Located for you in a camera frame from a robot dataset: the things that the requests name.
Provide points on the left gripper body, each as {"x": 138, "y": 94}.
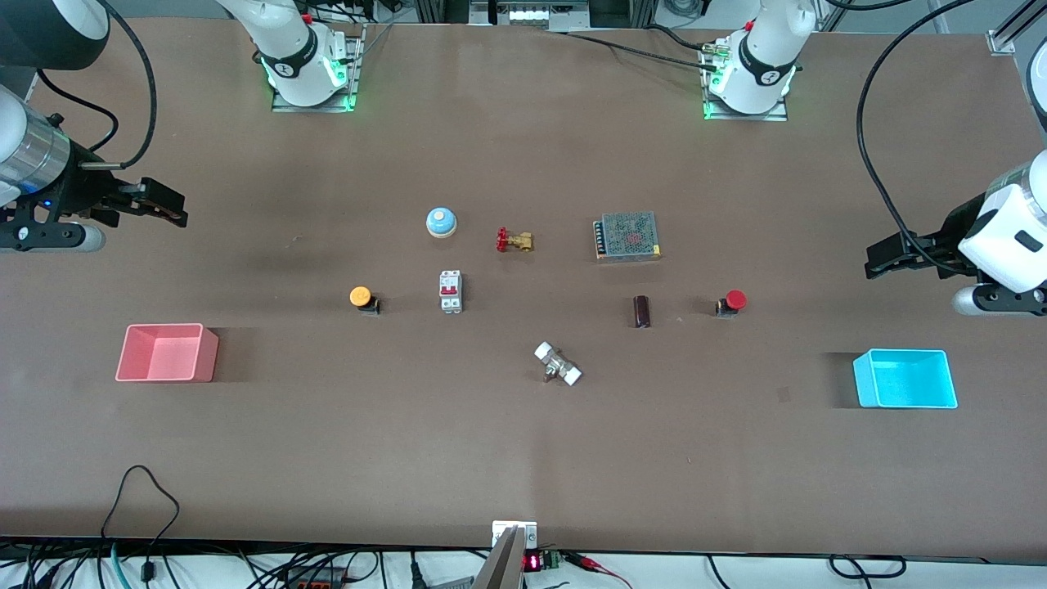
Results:
{"x": 942, "y": 237}

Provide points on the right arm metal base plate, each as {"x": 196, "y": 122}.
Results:
{"x": 353, "y": 82}

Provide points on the metal fitting with white caps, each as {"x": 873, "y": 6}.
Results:
{"x": 558, "y": 364}

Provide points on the dark brown cylinder capacitor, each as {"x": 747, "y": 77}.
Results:
{"x": 642, "y": 312}

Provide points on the red alligator clip lead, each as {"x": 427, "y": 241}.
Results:
{"x": 597, "y": 564}

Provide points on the yellow push button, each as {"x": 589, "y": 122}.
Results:
{"x": 361, "y": 296}

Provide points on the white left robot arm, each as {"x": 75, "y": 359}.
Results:
{"x": 761, "y": 69}

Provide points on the metal mesh power supply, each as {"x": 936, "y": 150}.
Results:
{"x": 628, "y": 236}

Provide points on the blue plastic box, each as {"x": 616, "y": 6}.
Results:
{"x": 906, "y": 380}

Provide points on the red digit display module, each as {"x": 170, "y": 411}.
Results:
{"x": 541, "y": 561}

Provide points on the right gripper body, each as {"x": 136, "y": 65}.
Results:
{"x": 80, "y": 186}

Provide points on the white circuit breaker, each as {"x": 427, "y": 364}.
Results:
{"x": 451, "y": 291}

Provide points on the aluminium frame profile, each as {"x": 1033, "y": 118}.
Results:
{"x": 1010, "y": 33}

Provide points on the pink plastic box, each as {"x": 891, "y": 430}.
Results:
{"x": 168, "y": 356}

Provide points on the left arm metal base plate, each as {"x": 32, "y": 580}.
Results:
{"x": 748, "y": 116}

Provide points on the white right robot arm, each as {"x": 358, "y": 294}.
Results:
{"x": 296, "y": 61}

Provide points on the red push button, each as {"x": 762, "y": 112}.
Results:
{"x": 735, "y": 300}

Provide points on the blue service bell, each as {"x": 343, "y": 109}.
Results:
{"x": 441, "y": 222}

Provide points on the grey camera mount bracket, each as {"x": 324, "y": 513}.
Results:
{"x": 511, "y": 556}

